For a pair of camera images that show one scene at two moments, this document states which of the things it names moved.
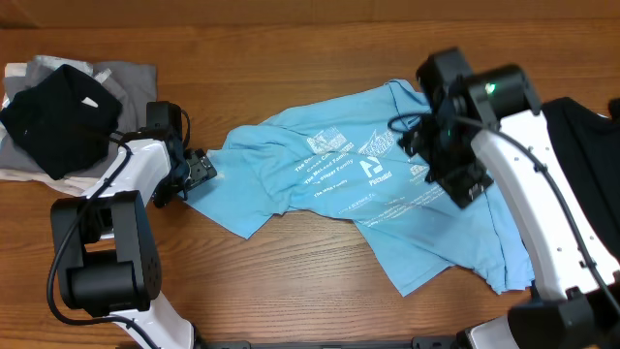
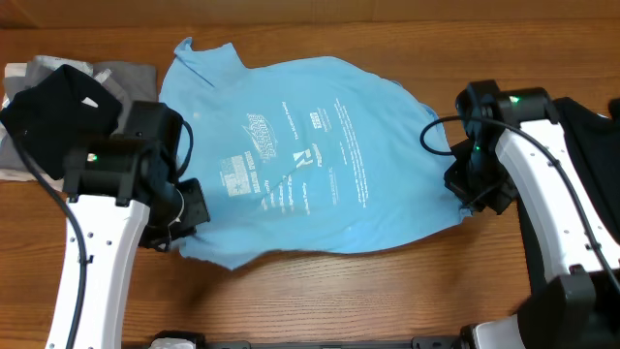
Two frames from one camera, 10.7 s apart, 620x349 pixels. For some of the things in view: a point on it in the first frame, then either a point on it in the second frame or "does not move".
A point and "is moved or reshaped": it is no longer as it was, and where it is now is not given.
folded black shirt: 61,123 does not move
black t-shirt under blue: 589,145 does not move
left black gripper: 201,169 → 199,213
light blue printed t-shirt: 345,161 is moved or reshaped
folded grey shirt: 133,84 does not move
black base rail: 426,342 does not move
